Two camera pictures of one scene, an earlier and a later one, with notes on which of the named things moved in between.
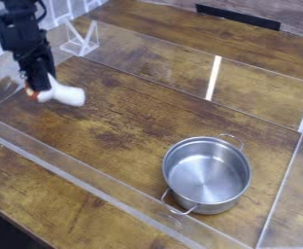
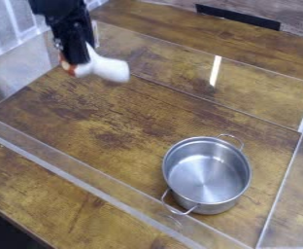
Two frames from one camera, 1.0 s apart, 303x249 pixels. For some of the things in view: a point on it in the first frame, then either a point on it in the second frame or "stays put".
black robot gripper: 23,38 to 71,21
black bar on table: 238,17 stays put
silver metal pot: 208,173 stays put
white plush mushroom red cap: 61,93 to 112,70
